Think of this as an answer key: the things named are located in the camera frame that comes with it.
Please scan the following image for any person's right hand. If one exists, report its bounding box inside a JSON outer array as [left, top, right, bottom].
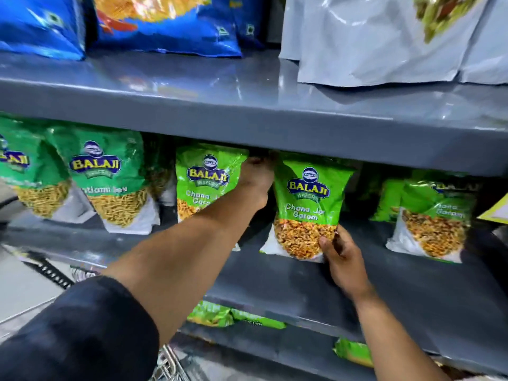
[[319, 225, 376, 302]]

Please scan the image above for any person's left hand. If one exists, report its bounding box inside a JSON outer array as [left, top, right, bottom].
[[237, 155, 278, 209]]

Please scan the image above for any light green snack packet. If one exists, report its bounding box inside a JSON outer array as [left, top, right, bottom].
[[386, 179, 478, 265], [370, 178, 406, 223], [231, 309, 287, 330], [260, 152, 355, 263], [187, 301, 235, 328], [333, 337, 374, 369], [175, 143, 249, 252]]

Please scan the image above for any person's right forearm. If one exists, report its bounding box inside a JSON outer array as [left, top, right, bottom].
[[352, 287, 451, 381]]

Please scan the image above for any person's left forearm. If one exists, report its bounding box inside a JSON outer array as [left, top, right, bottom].
[[0, 185, 269, 381]]

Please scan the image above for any dark green snack packet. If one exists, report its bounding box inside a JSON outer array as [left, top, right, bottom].
[[142, 133, 177, 207], [47, 126, 161, 235], [0, 114, 73, 219]]

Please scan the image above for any grey snack pouch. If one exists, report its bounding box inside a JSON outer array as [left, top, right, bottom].
[[279, 0, 302, 61], [460, 0, 508, 86], [297, 0, 489, 88]]

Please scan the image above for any blue snack packet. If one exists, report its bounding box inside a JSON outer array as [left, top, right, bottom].
[[0, 0, 87, 61], [232, 0, 271, 51], [90, 0, 243, 58]]

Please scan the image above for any yellow shelf tag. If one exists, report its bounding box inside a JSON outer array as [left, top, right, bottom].
[[477, 193, 508, 225]]

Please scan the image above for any metal wire shopping cart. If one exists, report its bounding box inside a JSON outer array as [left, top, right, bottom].
[[0, 265, 190, 381]]

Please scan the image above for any black ribbed cart handle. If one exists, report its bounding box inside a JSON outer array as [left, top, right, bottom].
[[22, 250, 77, 290]]

